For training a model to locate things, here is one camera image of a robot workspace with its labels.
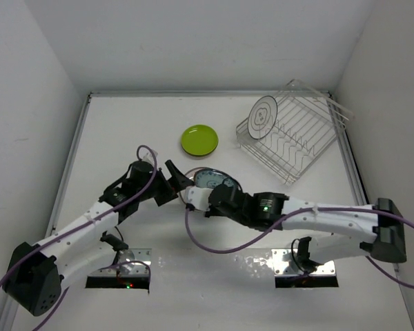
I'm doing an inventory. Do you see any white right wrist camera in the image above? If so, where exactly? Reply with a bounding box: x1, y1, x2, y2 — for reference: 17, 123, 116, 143
184, 186, 213, 212

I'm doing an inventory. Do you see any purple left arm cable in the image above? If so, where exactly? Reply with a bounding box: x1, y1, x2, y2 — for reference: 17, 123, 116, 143
0, 144, 159, 331

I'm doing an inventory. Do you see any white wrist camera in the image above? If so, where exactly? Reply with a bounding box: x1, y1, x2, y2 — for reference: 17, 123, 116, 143
140, 150, 157, 165
184, 186, 213, 212

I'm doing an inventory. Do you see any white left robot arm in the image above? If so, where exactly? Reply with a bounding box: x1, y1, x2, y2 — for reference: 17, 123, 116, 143
1, 161, 194, 317

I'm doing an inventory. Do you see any metal base plate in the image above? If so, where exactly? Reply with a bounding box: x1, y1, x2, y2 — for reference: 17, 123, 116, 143
271, 248, 336, 277
100, 248, 152, 277

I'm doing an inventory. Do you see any dark brown patterned plate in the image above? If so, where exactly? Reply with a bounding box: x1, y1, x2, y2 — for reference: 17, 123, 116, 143
182, 150, 216, 160

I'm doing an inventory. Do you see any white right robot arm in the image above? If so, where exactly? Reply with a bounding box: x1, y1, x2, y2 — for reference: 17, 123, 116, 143
192, 184, 406, 272

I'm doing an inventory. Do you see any metal wire dish rack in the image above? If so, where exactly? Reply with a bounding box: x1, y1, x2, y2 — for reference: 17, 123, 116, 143
235, 79, 354, 185

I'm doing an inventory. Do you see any lime green plate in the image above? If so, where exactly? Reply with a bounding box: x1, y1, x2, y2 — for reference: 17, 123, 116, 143
180, 124, 219, 154

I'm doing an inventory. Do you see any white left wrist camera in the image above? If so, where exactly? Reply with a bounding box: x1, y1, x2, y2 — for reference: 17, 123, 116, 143
140, 150, 157, 165

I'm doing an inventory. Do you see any white plate orange sunburst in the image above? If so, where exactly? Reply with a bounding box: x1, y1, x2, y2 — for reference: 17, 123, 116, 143
178, 166, 206, 204

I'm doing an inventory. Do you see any white plate green ring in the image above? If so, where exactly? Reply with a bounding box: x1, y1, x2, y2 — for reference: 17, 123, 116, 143
247, 94, 279, 141

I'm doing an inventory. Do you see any blue floral patterned plate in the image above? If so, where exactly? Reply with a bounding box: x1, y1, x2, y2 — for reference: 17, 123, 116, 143
193, 168, 242, 190

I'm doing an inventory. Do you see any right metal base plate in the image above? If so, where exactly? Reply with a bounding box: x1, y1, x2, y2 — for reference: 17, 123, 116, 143
271, 248, 336, 277

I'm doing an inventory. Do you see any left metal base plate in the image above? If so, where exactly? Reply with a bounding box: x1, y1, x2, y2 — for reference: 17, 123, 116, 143
100, 248, 152, 277

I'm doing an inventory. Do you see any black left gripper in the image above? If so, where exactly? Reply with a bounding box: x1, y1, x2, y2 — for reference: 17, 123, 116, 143
136, 159, 193, 204

